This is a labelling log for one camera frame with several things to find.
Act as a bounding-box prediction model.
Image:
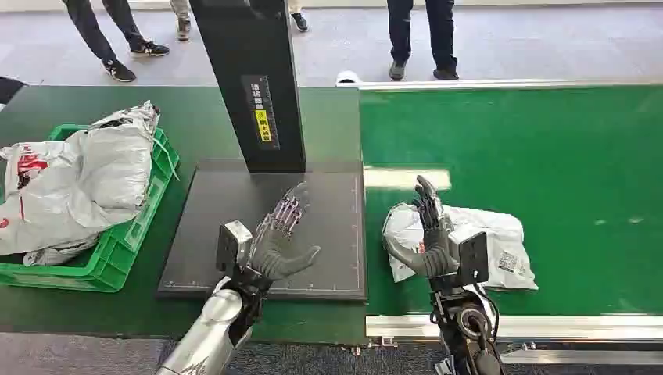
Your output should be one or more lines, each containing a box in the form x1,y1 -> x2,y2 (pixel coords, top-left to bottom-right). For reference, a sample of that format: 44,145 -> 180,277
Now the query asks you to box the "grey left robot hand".
249,181 -> 322,282

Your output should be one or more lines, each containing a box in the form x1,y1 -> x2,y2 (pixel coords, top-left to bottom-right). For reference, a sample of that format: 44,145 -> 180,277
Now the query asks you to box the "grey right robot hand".
383,175 -> 461,280

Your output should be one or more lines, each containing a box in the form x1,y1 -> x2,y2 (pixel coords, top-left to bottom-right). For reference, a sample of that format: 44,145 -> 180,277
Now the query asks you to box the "grey parcel bag with label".
382,202 -> 539,291

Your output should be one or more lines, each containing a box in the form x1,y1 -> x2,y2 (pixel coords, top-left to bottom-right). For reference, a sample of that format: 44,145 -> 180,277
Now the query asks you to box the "green conveyor belt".
359,84 -> 663,317

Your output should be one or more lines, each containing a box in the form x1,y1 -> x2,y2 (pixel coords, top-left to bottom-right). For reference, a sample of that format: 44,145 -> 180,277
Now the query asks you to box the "green plastic crate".
0,123 -> 181,294

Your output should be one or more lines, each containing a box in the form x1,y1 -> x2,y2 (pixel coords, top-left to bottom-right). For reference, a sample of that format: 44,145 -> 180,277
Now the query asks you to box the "black scanner column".
188,0 -> 307,174

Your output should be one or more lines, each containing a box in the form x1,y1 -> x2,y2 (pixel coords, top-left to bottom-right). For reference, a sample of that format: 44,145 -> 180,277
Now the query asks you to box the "large grey parcel bag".
0,100 -> 162,257

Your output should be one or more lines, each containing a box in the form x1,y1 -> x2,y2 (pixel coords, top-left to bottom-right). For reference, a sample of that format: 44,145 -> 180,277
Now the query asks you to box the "person in grey shoes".
385,0 -> 461,82

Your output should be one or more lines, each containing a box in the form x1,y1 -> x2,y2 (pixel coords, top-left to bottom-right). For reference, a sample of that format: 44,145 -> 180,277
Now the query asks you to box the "small grey parcel bag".
21,235 -> 99,267

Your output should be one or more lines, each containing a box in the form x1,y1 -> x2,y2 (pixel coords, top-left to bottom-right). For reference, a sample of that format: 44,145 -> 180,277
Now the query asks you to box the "grey parcel bag red print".
0,141 -> 84,208

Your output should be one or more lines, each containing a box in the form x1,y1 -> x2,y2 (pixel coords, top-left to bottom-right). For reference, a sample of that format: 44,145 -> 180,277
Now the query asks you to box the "person in black sneakers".
61,0 -> 171,84

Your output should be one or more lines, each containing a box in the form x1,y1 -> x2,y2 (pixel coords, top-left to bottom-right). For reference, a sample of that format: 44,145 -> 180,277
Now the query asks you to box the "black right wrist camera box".
448,223 -> 490,286

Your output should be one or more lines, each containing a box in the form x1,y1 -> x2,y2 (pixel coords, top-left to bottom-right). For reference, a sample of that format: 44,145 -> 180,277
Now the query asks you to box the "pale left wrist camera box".
215,220 -> 254,277

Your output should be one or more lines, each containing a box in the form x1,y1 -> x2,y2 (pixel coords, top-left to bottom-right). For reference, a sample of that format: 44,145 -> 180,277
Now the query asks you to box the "black scanner base plate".
156,159 -> 368,302

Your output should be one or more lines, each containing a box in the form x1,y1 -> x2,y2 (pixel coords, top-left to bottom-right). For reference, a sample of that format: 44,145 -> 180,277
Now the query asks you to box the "silver conveyor frame rail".
365,313 -> 663,344

